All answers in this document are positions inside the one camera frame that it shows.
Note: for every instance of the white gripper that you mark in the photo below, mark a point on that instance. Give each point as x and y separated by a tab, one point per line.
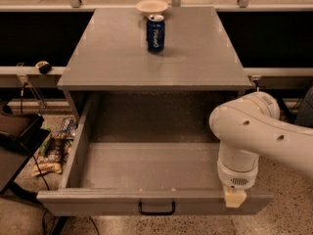
237	177

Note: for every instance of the grey top drawer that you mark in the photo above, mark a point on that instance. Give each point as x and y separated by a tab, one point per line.
148	154

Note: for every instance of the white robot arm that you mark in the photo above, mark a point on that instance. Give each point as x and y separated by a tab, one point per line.
249	128

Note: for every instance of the grey drawer cabinet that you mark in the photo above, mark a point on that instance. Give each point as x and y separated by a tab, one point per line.
153	56

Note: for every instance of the person leg dark trousers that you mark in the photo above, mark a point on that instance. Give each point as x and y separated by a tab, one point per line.
305	112

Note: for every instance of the snack bag on floor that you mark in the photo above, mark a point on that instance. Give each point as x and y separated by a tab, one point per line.
50	163

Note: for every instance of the blue soda can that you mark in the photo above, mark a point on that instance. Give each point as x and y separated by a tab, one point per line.
155	33

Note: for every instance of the white ceramic bowl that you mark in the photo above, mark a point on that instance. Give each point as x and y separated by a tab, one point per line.
148	7

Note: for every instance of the black side table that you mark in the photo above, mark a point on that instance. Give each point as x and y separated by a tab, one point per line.
11	164

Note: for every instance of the black bin on table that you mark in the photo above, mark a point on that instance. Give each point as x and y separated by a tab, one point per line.
17	130

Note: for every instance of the black tape measure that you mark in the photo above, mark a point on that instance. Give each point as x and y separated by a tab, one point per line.
43	67

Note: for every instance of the wire basket with snacks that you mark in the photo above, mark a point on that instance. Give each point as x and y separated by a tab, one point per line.
67	133

